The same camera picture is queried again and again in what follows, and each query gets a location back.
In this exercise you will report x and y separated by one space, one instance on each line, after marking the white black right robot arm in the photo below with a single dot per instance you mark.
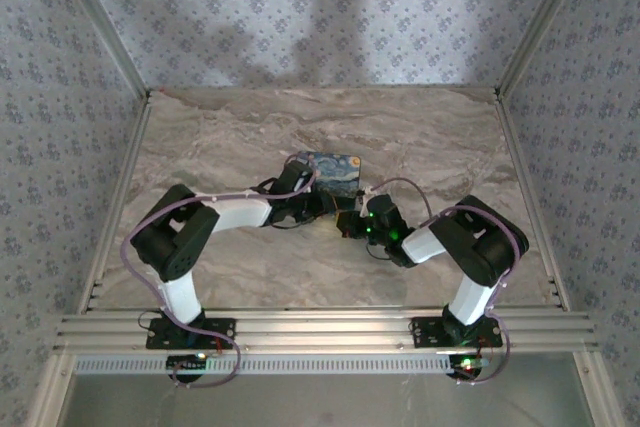
475 247

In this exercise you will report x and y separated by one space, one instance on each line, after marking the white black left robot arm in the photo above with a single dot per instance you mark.
230 209

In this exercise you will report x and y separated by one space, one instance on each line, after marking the starry night print box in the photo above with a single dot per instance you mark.
337 169

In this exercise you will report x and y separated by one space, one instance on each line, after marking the black controller board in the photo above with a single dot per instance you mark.
470 364
187 363

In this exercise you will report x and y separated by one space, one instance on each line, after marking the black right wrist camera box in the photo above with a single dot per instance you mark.
382 209

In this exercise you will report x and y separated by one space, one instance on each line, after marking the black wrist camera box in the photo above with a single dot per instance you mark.
382 209
296 174

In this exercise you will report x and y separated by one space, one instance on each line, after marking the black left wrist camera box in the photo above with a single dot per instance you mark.
296 174

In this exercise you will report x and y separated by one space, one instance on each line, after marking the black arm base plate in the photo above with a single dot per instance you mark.
220 334
425 333

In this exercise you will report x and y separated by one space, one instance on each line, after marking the aluminium mounting rail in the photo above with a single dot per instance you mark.
320 332

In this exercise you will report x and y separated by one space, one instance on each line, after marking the aluminium side rail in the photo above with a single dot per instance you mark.
532 202
117 202

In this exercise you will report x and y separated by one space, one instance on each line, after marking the aluminium frame post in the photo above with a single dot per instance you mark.
545 17
100 17

